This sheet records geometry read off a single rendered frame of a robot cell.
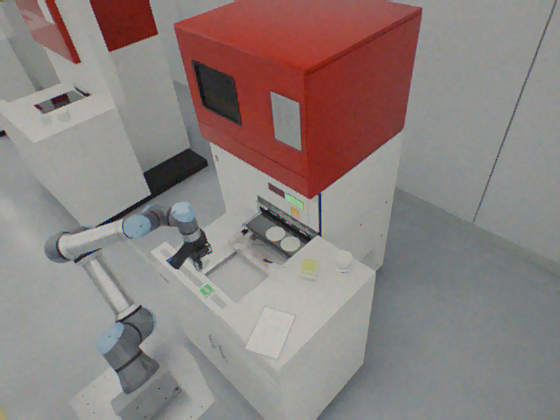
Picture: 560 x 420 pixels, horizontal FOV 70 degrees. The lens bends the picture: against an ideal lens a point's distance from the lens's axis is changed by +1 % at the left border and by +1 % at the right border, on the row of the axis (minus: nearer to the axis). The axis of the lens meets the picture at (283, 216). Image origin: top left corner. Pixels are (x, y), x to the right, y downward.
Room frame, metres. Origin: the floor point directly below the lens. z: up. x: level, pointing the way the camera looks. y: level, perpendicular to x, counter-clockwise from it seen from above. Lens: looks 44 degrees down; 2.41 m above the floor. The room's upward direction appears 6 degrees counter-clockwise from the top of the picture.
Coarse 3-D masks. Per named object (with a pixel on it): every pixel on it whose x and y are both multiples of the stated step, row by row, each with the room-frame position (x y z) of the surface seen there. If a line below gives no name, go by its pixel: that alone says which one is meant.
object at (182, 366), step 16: (160, 336) 0.96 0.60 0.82; (144, 352) 0.89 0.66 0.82; (160, 352) 0.88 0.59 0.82; (176, 352) 0.87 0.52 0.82; (176, 368) 0.80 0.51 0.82; (192, 368) 0.79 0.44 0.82; (96, 384) 0.77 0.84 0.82; (112, 384) 0.76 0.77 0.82; (192, 384) 0.72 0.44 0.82; (80, 400) 0.71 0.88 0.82; (96, 400) 0.70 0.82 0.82; (176, 400) 0.67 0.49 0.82; (192, 400) 0.66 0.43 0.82; (208, 400) 0.65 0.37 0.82; (80, 416) 0.65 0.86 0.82; (96, 416) 0.64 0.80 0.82; (112, 416) 0.63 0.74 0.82; (160, 416) 0.61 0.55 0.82; (176, 416) 0.61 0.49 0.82; (192, 416) 0.60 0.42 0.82
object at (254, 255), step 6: (240, 240) 1.44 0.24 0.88; (234, 246) 1.40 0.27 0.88; (252, 246) 1.39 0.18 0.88; (240, 252) 1.36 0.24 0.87; (246, 252) 1.35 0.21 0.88; (252, 252) 1.35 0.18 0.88; (258, 252) 1.34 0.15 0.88; (264, 252) 1.34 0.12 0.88; (246, 258) 1.32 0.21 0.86; (252, 258) 1.31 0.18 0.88; (258, 258) 1.30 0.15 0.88; (270, 258) 1.29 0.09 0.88; (258, 264) 1.26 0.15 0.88; (264, 264) 1.26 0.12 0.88; (264, 270) 1.22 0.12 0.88
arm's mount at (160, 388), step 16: (160, 368) 0.73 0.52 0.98; (144, 384) 0.66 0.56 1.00; (160, 384) 0.67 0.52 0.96; (176, 384) 0.71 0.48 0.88; (112, 400) 0.67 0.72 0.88; (128, 400) 0.60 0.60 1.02; (144, 400) 0.62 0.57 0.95; (160, 400) 0.65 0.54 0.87; (128, 416) 0.58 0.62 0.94; (144, 416) 0.60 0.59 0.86
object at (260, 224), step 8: (264, 216) 1.58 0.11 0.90; (272, 216) 1.58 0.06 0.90; (248, 224) 1.53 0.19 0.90; (256, 224) 1.53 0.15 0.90; (264, 224) 1.52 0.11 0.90; (272, 224) 1.51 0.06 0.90; (280, 224) 1.51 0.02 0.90; (256, 232) 1.46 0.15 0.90; (264, 232) 1.46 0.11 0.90; (288, 232) 1.44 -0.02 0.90; (296, 232) 1.44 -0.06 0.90; (272, 240) 1.40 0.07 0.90; (280, 240) 1.39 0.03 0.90; (304, 240) 1.37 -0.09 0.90; (280, 248) 1.34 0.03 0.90; (288, 256) 1.28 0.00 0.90
